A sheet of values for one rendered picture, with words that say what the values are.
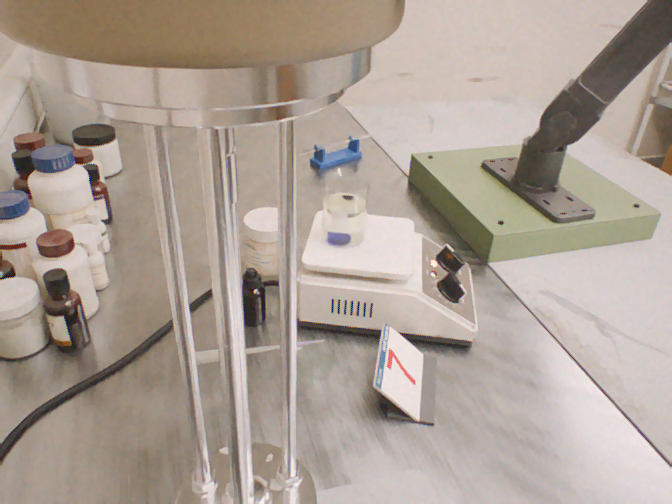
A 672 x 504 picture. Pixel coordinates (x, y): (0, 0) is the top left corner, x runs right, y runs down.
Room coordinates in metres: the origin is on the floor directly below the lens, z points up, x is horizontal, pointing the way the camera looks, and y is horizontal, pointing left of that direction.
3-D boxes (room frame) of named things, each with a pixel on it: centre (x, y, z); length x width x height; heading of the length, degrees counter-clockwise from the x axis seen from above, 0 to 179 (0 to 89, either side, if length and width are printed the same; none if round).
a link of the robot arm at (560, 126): (0.77, -0.32, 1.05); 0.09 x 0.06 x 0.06; 152
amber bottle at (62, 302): (0.45, 0.27, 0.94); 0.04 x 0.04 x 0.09
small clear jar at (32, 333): (0.44, 0.32, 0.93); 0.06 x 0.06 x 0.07
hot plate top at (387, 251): (0.54, -0.03, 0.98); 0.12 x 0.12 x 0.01; 83
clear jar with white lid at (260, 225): (0.59, 0.08, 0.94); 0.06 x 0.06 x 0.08
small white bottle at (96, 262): (0.54, 0.28, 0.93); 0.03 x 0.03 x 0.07
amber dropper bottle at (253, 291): (0.50, 0.08, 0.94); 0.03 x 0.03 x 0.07
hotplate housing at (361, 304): (0.53, -0.06, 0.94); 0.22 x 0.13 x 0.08; 83
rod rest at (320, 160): (0.95, -0.01, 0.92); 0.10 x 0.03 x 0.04; 129
